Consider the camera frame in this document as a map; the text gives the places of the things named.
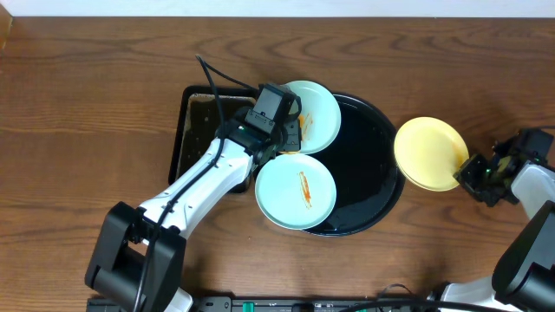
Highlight light blue plate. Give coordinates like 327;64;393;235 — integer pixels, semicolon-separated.
255;154;337;231
286;81;342;154

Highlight upper light blue plate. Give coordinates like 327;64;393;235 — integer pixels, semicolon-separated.
286;81;342;154

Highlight round black serving tray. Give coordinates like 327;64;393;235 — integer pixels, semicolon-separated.
300;94;405;237

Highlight black rectangular water tray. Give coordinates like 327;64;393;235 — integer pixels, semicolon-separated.
167;85;257;185

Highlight yellow plate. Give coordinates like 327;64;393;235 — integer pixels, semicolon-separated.
394;117;469;192

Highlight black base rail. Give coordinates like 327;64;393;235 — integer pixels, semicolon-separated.
86;296;437;312

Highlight lower light blue plate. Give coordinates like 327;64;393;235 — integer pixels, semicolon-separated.
255;154;337;231

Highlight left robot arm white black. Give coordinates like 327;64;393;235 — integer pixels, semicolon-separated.
84;109;300;311

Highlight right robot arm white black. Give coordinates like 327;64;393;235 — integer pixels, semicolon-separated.
428;161;554;312

